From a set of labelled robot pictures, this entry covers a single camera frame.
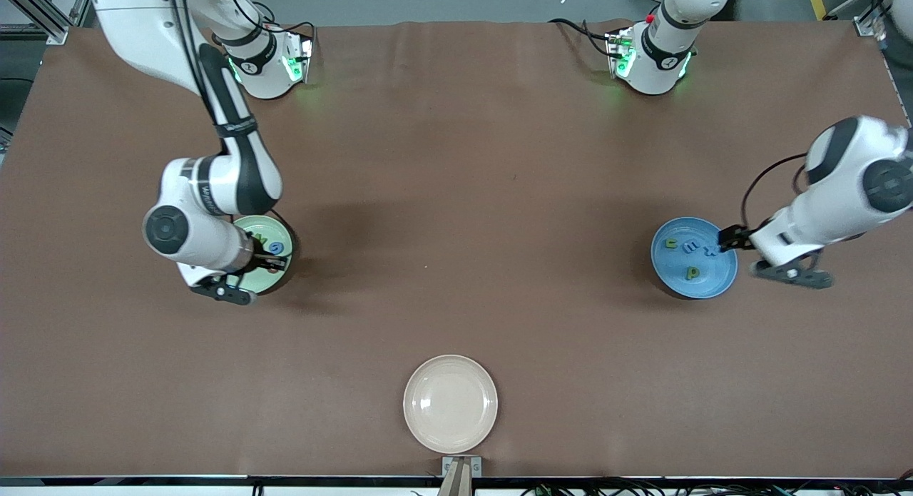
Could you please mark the blue letter G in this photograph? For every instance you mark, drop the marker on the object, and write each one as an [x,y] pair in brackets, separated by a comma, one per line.
[272,248]

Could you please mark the green letter N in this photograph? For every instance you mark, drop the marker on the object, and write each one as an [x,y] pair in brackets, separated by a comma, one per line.
[258,236]

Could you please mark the blue letter m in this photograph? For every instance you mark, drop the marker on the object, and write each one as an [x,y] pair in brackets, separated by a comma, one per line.
[690,248]

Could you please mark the green letter p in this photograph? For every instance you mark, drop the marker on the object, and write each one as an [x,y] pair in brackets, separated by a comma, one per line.
[690,274]

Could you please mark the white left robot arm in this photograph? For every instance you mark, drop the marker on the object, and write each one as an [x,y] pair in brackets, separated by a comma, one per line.
[670,53]

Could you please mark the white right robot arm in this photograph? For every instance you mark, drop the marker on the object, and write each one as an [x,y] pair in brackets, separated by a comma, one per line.
[143,25]

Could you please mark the green plate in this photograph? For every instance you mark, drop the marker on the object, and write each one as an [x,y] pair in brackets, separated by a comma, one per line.
[274,282]

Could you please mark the blue plate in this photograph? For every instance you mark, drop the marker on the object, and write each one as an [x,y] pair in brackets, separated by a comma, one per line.
[670,276]

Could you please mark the brown table mat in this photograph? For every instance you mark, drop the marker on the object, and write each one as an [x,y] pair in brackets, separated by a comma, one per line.
[456,160]

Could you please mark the beige plate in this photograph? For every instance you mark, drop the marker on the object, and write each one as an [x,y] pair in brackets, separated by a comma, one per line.
[449,403]

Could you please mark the aluminium frame post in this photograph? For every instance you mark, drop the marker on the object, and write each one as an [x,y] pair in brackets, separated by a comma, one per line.
[58,33]
[866,26]

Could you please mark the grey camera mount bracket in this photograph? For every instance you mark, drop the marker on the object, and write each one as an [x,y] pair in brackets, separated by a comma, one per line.
[462,474]

